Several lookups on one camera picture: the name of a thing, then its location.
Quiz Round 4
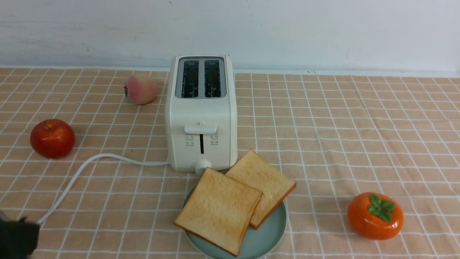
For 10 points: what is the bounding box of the white power cable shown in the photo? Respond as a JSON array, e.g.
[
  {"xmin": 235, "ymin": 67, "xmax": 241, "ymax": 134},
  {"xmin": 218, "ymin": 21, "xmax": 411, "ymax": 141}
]
[{"xmin": 36, "ymin": 154, "xmax": 170, "ymax": 225}]

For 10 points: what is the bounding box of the pink peach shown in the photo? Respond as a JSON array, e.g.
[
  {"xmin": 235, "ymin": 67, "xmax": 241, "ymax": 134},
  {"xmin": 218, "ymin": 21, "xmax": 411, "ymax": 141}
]
[{"xmin": 124, "ymin": 75, "xmax": 160, "ymax": 105}]

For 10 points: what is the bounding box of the light green round plate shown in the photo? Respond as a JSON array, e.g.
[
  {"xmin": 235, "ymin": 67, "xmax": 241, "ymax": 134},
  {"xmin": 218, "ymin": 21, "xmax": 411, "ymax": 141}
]
[{"xmin": 183, "ymin": 187, "xmax": 287, "ymax": 259}]

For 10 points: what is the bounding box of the white two-slot toaster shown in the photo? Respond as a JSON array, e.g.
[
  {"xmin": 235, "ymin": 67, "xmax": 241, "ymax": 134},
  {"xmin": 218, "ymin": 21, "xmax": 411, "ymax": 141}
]
[{"xmin": 164, "ymin": 55, "xmax": 237, "ymax": 175}]

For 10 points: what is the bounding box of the toast slice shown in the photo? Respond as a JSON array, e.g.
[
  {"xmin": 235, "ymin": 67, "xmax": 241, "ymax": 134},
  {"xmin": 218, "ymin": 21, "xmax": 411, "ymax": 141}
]
[
  {"xmin": 225, "ymin": 149, "xmax": 296, "ymax": 229},
  {"xmin": 174, "ymin": 168, "xmax": 263, "ymax": 256}
]

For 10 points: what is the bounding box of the red apple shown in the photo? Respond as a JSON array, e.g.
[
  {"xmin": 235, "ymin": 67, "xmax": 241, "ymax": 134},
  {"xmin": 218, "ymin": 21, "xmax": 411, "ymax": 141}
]
[{"xmin": 29, "ymin": 119, "xmax": 75, "ymax": 159}]

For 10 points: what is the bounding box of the orange persimmon with green leaf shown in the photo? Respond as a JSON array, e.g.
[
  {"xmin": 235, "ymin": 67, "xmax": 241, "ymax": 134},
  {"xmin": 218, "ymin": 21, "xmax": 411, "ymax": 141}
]
[{"xmin": 347, "ymin": 192, "xmax": 405, "ymax": 240}]

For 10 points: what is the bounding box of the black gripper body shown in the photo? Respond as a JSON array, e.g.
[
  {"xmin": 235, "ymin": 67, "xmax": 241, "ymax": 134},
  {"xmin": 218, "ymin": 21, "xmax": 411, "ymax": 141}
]
[{"xmin": 0, "ymin": 212, "xmax": 41, "ymax": 259}]

